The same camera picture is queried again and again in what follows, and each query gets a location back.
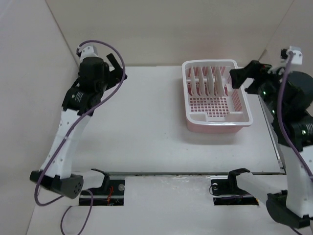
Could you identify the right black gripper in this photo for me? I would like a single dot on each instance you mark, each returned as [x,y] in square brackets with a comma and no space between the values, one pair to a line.
[254,69]

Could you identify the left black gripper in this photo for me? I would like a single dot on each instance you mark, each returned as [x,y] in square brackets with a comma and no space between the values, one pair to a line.
[115,80]

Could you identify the partly hidden orange plate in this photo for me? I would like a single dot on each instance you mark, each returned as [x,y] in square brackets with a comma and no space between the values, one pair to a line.
[210,82]

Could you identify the green red rimmed plate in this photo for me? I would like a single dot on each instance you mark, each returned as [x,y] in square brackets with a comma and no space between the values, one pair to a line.
[201,81]

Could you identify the orange sunburst plate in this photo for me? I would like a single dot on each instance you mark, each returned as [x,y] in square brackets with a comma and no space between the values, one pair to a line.
[193,82]

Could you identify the flower emblem plate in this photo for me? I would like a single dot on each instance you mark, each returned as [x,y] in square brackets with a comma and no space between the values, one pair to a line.
[219,82]

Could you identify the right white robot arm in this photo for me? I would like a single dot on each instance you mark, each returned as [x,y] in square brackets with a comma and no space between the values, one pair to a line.
[292,207]

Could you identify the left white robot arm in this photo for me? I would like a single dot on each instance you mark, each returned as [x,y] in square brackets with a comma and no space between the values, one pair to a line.
[56,174]

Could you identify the pink white dish rack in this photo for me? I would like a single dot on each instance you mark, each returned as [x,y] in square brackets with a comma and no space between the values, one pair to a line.
[213,114]

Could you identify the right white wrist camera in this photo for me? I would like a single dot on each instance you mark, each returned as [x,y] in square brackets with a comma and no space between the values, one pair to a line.
[292,55]

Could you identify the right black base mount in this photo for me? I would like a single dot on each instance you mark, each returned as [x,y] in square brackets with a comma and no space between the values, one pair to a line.
[225,195]

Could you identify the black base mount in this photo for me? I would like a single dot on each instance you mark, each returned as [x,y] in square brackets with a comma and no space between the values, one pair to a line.
[225,195]
[113,195]

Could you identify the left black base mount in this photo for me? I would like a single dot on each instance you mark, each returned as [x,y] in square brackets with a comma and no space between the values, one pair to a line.
[113,195]

